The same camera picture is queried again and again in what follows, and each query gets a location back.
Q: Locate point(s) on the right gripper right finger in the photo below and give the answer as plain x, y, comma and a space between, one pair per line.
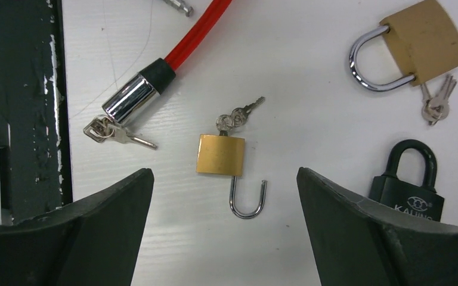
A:
357, 241

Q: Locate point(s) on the black padlock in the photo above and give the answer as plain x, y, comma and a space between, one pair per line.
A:
420, 201

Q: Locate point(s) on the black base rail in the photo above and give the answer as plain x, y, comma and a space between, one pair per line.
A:
35, 162

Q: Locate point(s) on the large padlock keys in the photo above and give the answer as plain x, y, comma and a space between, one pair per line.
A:
436, 107

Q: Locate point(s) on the small brass padlock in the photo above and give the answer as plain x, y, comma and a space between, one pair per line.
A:
224, 155

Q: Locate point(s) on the red cable lock keys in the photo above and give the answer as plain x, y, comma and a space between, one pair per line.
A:
103, 128

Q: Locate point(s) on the red cable lock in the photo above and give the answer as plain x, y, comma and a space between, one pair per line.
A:
156, 77

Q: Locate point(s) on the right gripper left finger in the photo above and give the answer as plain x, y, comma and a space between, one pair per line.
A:
92, 241

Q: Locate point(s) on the blue cable lock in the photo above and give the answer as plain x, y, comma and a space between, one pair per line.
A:
181, 6

